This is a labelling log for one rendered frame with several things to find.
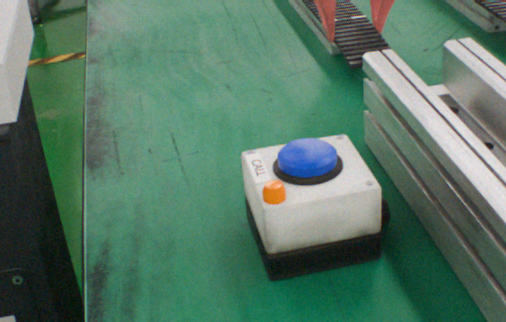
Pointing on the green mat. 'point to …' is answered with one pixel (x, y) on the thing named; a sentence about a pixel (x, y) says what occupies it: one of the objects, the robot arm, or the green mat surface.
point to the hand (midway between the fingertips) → (353, 29)
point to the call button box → (315, 213)
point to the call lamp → (274, 192)
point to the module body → (465, 167)
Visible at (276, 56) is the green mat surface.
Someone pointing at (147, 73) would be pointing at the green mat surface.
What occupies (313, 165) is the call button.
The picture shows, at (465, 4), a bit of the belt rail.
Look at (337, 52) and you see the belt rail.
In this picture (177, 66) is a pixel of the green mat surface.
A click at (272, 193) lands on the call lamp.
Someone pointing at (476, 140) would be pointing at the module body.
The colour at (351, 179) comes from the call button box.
